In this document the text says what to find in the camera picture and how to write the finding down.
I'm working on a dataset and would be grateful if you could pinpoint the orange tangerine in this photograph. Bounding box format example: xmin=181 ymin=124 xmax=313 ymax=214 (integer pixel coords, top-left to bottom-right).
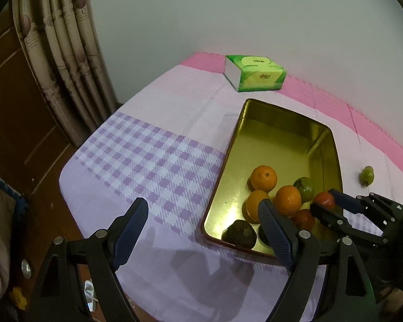
xmin=250 ymin=165 xmax=278 ymax=192
xmin=274 ymin=185 xmax=302 ymax=217
xmin=245 ymin=190 xmax=271 ymax=225

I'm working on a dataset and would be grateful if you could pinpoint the brown wooden door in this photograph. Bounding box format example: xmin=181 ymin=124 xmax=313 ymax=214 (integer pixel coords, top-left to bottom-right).
xmin=0 ymin=10 xmax=78 ymax=195

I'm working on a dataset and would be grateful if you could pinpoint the beige patterned curtain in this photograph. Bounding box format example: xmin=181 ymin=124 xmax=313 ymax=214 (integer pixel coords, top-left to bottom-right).
xmin=12 ymin=0 xmax=119 ymax=146

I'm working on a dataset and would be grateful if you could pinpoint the pink foam mat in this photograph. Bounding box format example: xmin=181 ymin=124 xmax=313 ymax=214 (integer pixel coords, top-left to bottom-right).
xmin=179 ymin=52 xmax=403 ymax=178

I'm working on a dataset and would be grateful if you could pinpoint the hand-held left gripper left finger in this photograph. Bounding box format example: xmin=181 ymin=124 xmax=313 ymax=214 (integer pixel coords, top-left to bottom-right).
xmin=30 ymin=197 xmax=150 ymax=322

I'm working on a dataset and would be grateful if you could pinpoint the green tomato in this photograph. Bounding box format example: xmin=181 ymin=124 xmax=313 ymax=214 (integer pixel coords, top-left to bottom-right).
xmin=294 ymin=177 xmax=315 ymax=202

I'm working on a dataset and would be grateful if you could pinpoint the green tissue pack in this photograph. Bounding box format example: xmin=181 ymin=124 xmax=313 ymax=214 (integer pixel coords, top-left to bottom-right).
xmin=225 ymin=54 xmax=287 ymax=93

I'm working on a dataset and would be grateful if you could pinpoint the small yellow object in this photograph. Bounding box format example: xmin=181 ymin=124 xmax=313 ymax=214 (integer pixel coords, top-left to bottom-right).
xmin=9 ymin=287 xmax=25 ymax=309

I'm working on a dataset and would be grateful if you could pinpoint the dark mangosteen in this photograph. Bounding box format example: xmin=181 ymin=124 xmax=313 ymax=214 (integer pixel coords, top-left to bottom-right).
xmin=258 ymin=225 xmax=273 ymax=247
xmin=221 ymin=219 xmax=257 ymax=250

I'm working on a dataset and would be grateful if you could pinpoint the white floor object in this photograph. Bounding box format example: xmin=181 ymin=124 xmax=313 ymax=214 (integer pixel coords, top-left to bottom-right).
xmin=82 ymin=280 xmax=98 ymax=312

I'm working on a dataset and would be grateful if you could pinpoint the red tomato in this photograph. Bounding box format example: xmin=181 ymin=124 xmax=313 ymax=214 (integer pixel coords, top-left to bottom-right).
xmin=311 ymin=192 xmax=336 ymax=210
xmin=291 ymin=208 xmax=315 ymax=231

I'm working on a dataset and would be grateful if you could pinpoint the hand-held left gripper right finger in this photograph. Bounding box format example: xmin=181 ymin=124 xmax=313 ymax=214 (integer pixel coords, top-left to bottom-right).
xmin=258 ymin=199 xmax=379 ymax=322

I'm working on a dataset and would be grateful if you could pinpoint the gold metal tin tray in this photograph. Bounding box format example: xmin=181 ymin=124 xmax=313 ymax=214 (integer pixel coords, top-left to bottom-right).
xmin=200 ymin=98 xmax=344 ymax=267

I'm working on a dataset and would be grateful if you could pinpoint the purple checked tablecloth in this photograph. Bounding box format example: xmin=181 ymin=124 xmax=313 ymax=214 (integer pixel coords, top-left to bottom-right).
xmin=59 ymin=63 xmax=403 ymax=322

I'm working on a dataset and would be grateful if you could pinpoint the small green fruit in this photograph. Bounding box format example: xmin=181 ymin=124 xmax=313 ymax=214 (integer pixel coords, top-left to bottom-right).
xmin=359 ymin=166 xmax=375 ymax=186

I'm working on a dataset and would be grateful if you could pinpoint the blue edged floor mat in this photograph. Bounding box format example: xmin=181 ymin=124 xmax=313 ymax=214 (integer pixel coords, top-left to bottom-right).
xmin=0 ymin=164 xmax=31 ymax=276

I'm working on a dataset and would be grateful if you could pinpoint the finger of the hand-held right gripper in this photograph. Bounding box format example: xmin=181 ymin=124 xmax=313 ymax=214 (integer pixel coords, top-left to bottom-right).
xmin=328 ymin=188 xmax=403 ymax=229
xmin=309 ymin=203 xmax=390 ymax=249

